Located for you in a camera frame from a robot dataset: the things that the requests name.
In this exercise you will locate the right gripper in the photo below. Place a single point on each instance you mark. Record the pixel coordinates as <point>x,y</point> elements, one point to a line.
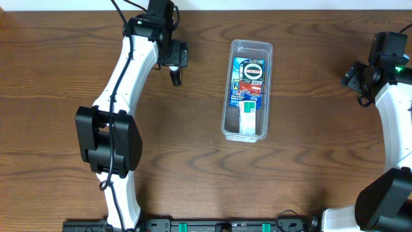
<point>356,75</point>

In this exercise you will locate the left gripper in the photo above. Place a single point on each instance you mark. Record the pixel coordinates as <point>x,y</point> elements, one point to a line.
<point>175,54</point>

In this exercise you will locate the dark bottle white cap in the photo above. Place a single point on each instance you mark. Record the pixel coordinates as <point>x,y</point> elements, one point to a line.
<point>175,73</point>

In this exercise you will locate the blue Kool Fever box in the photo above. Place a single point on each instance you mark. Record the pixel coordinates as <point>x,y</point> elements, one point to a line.
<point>236,95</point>

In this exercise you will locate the green round-label box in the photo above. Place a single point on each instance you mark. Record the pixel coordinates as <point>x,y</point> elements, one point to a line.
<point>253,70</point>

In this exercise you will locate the red small box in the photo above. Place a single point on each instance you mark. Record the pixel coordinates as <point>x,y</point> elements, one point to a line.
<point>252,87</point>

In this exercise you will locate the green white medicine box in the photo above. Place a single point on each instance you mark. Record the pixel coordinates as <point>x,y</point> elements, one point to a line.
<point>247,117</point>

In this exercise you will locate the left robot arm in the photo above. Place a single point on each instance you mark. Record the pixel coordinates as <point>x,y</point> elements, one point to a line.
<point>108,136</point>

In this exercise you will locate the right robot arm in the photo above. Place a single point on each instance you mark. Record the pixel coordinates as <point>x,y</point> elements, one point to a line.
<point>385,204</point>

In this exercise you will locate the clear plastic container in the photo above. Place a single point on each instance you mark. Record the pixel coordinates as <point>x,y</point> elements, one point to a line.
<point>230,117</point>

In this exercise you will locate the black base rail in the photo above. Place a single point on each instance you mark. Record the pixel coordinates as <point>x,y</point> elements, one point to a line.
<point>291,224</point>

